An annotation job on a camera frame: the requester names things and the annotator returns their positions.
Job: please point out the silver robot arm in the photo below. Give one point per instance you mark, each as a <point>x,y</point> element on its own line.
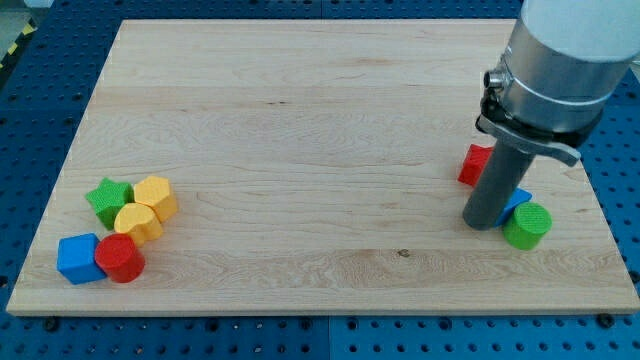
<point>562,63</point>

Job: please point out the blue cube block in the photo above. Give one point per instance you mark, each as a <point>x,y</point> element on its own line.
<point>75,259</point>

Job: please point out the wooden board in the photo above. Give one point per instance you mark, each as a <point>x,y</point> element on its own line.
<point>315,165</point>

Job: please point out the green star block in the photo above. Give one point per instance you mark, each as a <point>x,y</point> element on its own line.
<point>108,198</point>

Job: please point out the green cylinder block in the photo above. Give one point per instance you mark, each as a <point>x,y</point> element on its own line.
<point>528,224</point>

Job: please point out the red cylinder block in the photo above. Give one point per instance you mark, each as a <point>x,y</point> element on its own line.
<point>119,258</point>

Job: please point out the yellow hexagon block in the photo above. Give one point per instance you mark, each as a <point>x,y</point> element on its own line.
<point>157,193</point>

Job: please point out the yellow heart block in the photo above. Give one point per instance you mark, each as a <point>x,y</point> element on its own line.
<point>139,222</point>

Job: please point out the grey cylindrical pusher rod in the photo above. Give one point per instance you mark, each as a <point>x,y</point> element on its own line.
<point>498,181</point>

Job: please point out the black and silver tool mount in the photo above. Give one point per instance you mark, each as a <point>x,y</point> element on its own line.
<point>494,120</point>

